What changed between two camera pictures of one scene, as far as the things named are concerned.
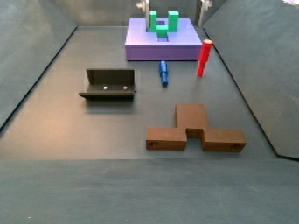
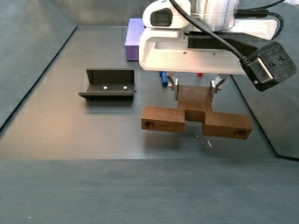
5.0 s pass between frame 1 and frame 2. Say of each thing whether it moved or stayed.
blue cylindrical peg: stayed
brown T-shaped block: moved
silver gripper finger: moved
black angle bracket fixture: stayed
